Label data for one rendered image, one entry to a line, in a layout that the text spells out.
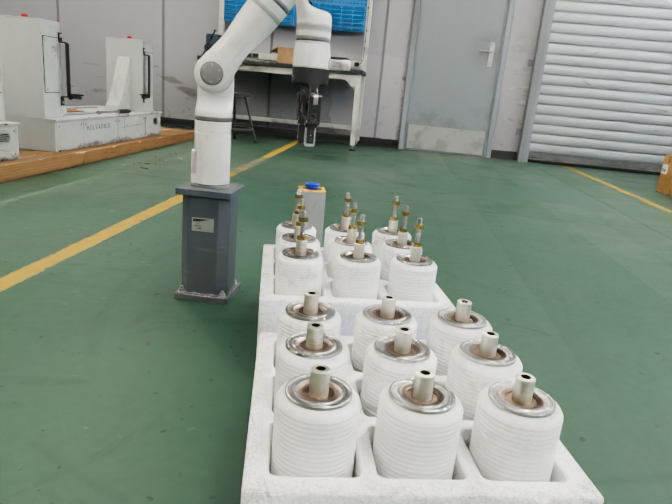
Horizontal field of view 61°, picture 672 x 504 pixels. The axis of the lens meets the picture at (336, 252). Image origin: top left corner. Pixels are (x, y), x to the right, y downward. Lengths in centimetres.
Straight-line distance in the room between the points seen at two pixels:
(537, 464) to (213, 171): 107
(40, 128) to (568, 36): 495
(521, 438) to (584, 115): 602
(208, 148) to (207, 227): 20
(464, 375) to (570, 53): 590
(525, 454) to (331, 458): 21
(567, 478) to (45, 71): 341
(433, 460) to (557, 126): 600
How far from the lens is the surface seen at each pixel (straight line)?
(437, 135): 640
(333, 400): 64
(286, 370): 74
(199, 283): 156
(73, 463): 100
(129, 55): 490
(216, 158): 150
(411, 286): 116
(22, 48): 377
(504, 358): 80
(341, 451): 65
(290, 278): 112
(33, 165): 339
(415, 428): 64
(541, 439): 69
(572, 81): 655
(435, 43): 640
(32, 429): 109
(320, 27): 120
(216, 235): 151
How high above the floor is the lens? 58
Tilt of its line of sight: 16 degrees down
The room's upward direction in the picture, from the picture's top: 5 degrees clockwise
